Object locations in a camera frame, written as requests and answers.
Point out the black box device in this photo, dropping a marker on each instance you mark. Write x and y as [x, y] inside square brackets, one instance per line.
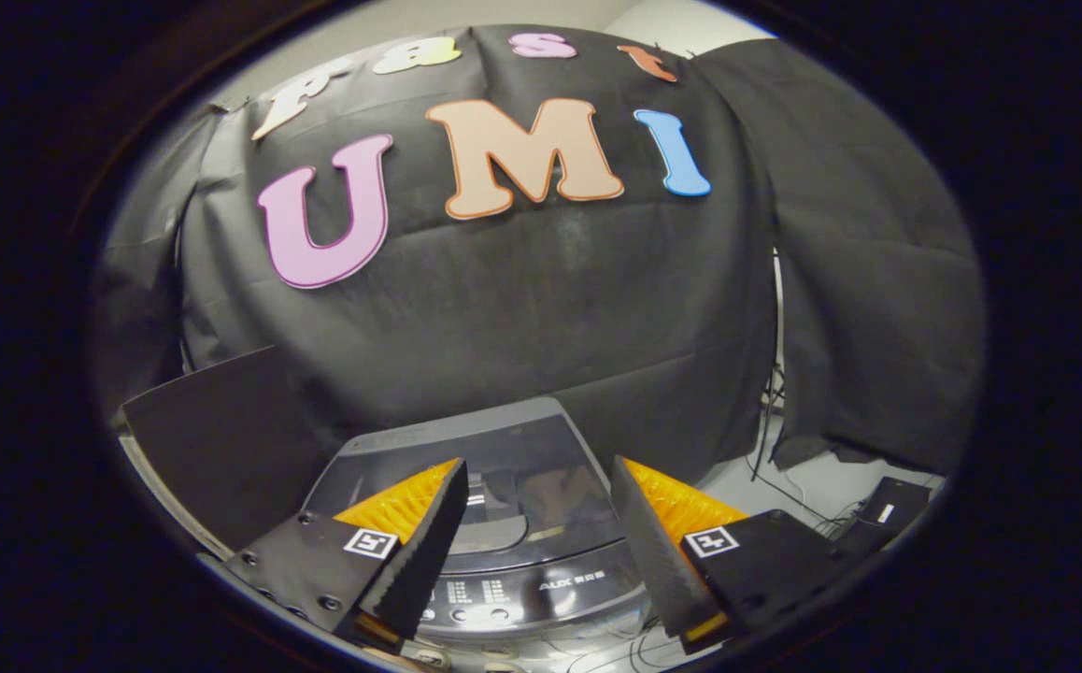
[891, 509]

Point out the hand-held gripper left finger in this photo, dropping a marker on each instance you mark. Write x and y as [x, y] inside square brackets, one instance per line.
[424, 551]

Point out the thin black light stand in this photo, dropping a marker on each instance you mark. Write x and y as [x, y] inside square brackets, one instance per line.
[777, 308]

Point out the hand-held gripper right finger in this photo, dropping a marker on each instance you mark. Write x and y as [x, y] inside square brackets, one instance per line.
[658, 551]

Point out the black backdrop cloth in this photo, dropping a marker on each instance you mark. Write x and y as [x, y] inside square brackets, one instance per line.
[550, 299]

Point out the beige and black cabinet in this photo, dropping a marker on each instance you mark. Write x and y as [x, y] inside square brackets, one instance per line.
[223, 439]

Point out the dark washing machine lid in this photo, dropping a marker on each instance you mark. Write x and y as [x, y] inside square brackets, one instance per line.
[541, 449]

